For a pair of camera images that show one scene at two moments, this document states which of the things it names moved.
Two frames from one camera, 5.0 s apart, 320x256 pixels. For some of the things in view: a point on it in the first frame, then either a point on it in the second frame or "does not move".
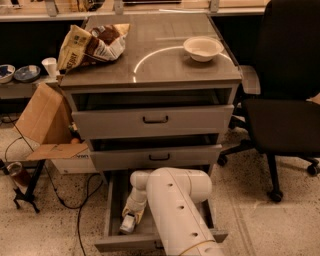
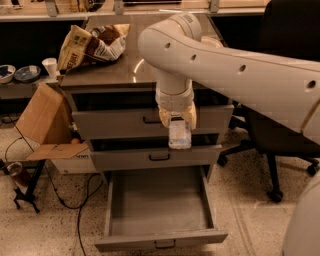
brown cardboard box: (47, 119) does not move
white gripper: (137, 202) -> (174, 100)
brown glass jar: (19, 174) does not move
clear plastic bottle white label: (128, 224) -> (180, 134)
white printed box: (81, 163) does not move
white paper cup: (50, 65) does not move
